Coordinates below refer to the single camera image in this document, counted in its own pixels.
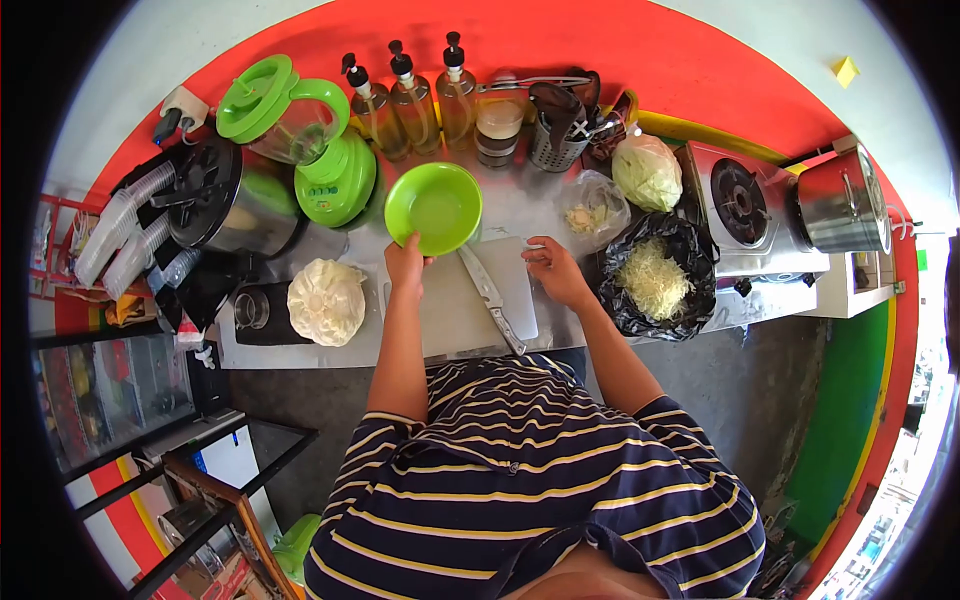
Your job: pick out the person's left hand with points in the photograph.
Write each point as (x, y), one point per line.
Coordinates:
(405, 266)

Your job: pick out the person's right hand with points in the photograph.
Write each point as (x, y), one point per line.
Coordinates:
(561, 274)

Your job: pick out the person's right index finger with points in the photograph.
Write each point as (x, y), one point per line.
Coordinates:
(544, 242)

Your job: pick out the person's right thumb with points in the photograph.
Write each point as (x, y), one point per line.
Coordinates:
(535, 259)

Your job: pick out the person's left thumb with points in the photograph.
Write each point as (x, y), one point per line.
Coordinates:
(414, 244)

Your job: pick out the green plastic bowl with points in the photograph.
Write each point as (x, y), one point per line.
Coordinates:
(439, 206)

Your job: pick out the steel kitchen knife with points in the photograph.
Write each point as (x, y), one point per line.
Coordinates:
(489, 296)

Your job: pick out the clear plastic bag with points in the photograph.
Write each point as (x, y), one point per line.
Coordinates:
(596, 206)

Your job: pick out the white cutting board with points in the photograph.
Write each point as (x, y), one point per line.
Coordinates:
(450, 300)

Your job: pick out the metal utensil holder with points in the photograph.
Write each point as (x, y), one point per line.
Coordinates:
(555, 154)

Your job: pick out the green blender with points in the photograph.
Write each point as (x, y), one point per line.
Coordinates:
(334, 180)

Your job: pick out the cut half cabbage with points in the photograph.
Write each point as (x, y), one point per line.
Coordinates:
(326, 301)

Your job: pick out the person's legs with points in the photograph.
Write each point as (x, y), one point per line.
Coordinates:
(570, 364)

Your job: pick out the pile of shredded cabbage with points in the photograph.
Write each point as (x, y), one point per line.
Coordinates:
(654, 281)

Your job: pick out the glass jar with dark base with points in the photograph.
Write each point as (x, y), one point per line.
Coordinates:
(499, 127)

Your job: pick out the whole green cabbage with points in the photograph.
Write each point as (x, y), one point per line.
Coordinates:
(646, 174)

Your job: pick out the pump bottle with yellow liquid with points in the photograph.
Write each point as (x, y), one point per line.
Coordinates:
(379, 120)
(456, 105)
(416, 112)

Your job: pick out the black plastic bag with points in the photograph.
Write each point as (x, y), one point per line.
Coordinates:
(690, 247)

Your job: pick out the metal tongs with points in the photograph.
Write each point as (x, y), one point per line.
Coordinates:
(525, 85)

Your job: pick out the black flat tray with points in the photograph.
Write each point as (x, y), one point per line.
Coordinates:
(279, 334)

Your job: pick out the small metal cup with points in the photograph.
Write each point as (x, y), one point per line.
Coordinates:
(251, 309)

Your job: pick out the steel pot with black lid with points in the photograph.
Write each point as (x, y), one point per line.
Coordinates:
(217, 199)

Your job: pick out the steel gas stove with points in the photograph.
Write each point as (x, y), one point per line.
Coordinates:
(742, 206)

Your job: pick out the crumpled black plastic bags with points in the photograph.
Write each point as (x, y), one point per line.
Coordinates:
(202, 289)

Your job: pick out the person's body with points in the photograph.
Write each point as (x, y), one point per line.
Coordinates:
(525, 480)

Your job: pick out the clear plastic bottle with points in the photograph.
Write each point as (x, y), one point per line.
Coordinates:
(178, 268)

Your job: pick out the stack of clear plastic containers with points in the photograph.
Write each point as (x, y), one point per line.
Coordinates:
(135, 259)
(120, 217)

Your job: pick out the large steel pot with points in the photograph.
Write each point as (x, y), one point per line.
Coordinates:
(840, 202)

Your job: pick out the green plastic pitcher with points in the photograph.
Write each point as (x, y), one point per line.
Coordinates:
(296, 547)

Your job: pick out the glass display cabinet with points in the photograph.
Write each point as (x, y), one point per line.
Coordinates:
(112, 394)

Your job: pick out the yellow paper note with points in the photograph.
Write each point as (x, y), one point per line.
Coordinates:
(846, 72)

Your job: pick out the black metal frame stand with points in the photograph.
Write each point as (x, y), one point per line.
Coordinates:
(285, 450)

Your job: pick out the white wall socket with plug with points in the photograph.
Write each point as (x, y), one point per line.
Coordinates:
(184, 111)

